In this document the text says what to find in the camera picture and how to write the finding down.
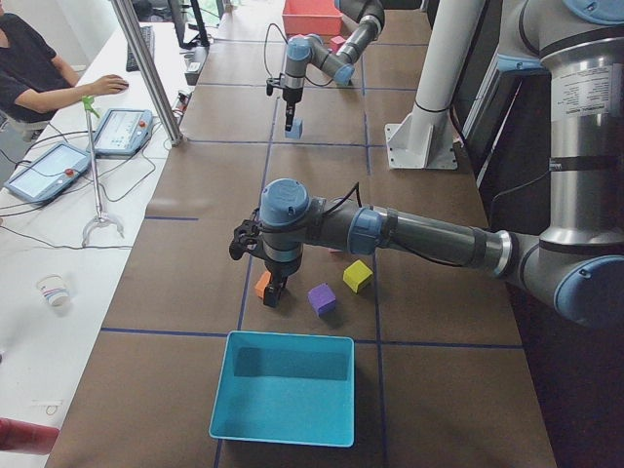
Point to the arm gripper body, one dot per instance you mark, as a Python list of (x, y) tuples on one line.
[(279, 269), (292, 97)]

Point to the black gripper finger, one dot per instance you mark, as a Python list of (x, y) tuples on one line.
[(271, 295), (290, 112)]

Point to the light blue foam block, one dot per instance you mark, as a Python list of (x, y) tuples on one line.
[(295, 130)]

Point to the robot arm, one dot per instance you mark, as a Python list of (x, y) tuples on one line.
[(425, 200), (339, 66)]

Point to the person's hand on mouse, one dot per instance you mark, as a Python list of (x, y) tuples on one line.
[(109, 85)]

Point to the orange foam block left side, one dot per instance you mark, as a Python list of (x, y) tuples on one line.
[(261, 284)]

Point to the purple foam block left side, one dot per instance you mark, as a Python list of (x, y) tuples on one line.
[(322, 299)]

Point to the maroon foam block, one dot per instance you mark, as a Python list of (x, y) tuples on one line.
[(336, 43)]

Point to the yellow foam block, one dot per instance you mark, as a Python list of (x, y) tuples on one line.
[(357, 276)]

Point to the red plastic bin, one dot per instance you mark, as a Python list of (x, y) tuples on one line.
[(311, 16)]

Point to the teal plastic bin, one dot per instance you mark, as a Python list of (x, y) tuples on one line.
[(286, 388)]

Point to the teach pendant far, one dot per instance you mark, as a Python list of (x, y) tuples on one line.
[(122, 132)]

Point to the teach pendant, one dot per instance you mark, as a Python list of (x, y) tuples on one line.
[(122, 132), (50, 174)]

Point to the reacher grabber tool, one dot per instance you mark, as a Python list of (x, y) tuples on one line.
[(101, 219)]

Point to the paper cup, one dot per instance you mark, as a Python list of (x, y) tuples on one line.
[(53, 289)]

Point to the teach pendant near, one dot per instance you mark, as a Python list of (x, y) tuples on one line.
[(50, 174)]

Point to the person in black shirt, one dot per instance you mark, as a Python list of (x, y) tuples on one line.
[(36, 81)]

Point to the red cylinder object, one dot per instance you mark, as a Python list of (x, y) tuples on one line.
[(25, 437)]

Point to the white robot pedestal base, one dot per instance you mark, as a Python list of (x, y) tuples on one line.
[(423, 140)]

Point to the aluminium frame post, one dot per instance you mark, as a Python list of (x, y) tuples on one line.
[(128, 21)]

